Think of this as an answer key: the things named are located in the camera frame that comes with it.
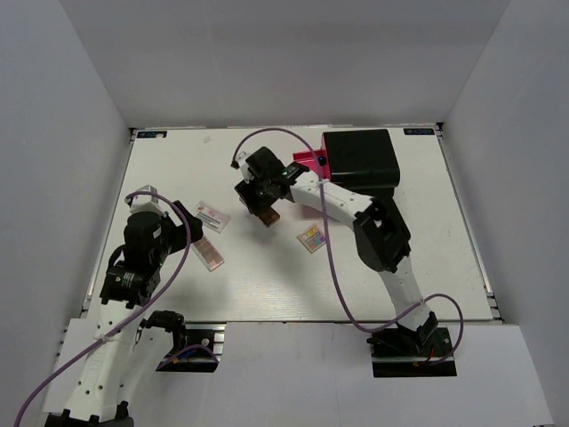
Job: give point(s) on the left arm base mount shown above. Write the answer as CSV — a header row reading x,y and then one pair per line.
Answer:
x,y
191,347

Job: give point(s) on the clear labelled makeup case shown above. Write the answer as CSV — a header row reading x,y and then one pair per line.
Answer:
x,y
211,218

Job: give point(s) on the blue label sticker right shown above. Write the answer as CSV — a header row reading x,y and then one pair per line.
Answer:
x,y
419,131

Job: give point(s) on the pink drawer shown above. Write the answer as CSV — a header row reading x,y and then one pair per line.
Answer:
x,y
317,163

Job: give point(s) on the pink nude eyeshadow palette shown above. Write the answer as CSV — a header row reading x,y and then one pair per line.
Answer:
x,y
208,254

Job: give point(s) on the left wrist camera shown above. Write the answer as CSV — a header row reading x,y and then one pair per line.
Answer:
x,y
145,203

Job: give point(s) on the blue label sticker left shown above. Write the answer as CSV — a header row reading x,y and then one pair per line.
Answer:
x,y
151,134

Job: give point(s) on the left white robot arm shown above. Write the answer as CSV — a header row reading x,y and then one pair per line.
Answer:
x,y
129,340

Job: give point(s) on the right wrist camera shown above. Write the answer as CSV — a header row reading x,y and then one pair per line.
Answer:
x,y
239,163

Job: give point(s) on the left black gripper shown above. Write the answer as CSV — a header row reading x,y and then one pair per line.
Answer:
x,y
180,230

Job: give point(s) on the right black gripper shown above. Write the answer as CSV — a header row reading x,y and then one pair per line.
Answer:
x,y
256,205

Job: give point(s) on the brown eyeshadow palette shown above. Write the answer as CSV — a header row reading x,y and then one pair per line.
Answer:
x,y
269,217

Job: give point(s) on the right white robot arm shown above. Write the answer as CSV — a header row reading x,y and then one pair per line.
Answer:
x,y
381,235

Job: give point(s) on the colourful eyeshadow palette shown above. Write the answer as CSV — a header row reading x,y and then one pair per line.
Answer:
x,y
312,238

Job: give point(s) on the blue label sticker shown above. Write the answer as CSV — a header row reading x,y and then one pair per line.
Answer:
x,y
419,131
151,134

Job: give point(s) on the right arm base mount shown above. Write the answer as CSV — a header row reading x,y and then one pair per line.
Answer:
x,y
397,356

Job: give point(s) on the black drawer organizer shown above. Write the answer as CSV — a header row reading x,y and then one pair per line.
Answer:
x,y
363,161

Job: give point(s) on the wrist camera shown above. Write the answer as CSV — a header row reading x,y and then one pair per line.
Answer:
x,y
239,163
145,203

